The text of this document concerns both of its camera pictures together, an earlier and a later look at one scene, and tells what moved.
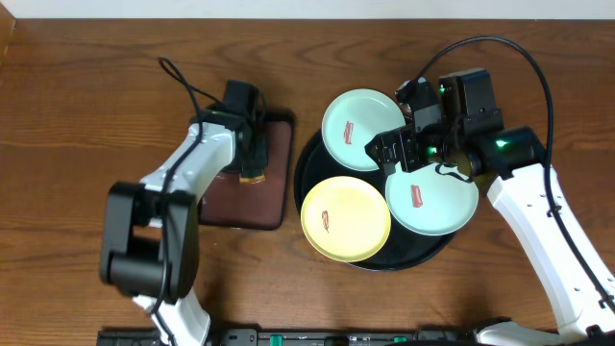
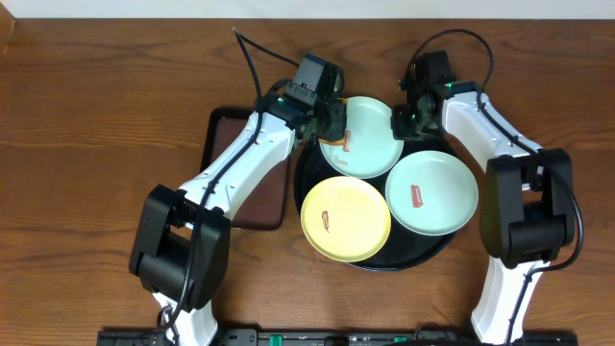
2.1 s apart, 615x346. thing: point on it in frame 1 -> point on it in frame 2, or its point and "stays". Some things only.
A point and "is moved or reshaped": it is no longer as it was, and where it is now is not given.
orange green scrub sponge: x=252 y=176 is moved or reshaped
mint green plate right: x=429 y=202 stays
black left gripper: x=255 y=160 -> x=332 y=128
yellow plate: x=345 y=218 stays
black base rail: x=293 y=336 stays
